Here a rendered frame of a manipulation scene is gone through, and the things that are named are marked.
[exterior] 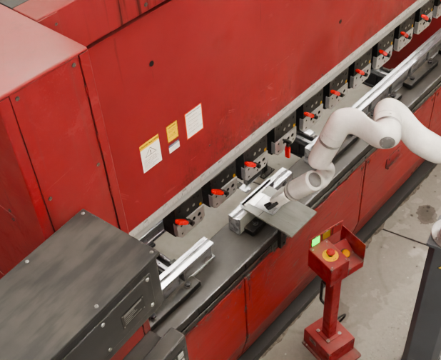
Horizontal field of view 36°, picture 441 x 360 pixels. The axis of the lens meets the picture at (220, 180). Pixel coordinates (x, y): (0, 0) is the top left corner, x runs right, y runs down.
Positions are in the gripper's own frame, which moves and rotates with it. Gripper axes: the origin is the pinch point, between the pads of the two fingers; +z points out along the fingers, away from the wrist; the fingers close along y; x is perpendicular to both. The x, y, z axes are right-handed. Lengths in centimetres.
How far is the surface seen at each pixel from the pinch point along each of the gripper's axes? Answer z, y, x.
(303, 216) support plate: -7.1, -2.6, 12.9
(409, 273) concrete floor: 53, -80, 97
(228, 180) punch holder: -12.9, 18.7, -21.3
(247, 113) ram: -33, 6, -37
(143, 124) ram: -51, 56, -57
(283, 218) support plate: -2.8, 2.9, 7.8
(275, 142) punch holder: -13.2, -11.9, -19.2
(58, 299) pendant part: -89, 124, -37
